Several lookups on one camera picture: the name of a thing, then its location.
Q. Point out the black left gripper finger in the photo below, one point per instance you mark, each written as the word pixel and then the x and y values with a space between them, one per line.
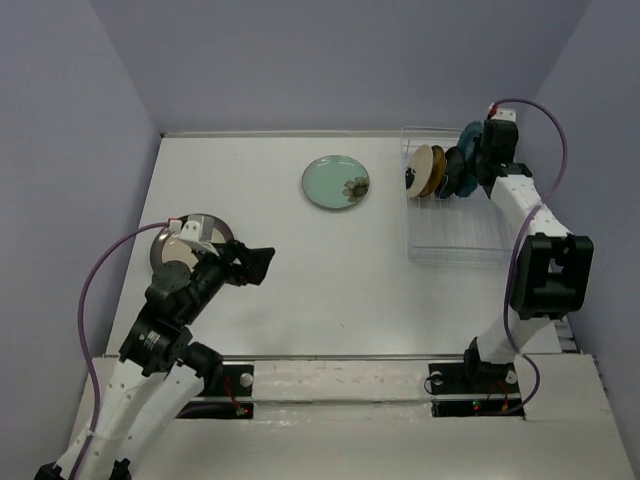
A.
pixel 253 265
pixel 234 252

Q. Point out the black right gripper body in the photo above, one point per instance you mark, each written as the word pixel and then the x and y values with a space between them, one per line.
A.
pixel 482 153

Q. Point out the black round plate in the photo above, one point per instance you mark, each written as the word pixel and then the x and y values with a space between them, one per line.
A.
pixel 453 174

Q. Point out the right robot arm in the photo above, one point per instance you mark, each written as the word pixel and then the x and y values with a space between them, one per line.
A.
pixel 549 267

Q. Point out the light green flower plate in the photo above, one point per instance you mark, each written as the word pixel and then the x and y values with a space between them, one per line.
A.
pixel 335 182

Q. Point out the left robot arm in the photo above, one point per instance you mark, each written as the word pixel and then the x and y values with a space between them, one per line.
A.
pixel 160 368

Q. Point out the teal scalloped plate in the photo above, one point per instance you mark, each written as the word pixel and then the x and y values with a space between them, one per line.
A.
pixel 466 144

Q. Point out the amber patterned plate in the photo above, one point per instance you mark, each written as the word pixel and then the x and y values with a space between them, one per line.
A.
pixel 438 169

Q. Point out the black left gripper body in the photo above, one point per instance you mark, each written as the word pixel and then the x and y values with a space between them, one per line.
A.
pixel 213 273

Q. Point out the clear wire dish rack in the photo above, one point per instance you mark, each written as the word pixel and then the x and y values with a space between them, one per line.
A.
pixel 468 230

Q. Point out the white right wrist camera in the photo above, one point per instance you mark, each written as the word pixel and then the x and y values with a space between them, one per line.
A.
pixel 502 113

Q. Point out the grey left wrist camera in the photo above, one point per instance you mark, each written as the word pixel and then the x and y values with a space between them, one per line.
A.
pixel 195 231

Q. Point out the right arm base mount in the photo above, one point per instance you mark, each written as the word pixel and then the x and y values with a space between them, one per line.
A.
pixel 457 393

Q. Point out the cream plate with black spot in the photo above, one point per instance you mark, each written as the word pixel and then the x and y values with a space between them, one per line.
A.
pixel 418 172

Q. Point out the grey brown rimmed plate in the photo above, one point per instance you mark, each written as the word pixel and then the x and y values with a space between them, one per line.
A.
pixel 167 245

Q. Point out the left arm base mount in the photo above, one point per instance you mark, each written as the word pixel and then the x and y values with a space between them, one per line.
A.
pixel 229 398

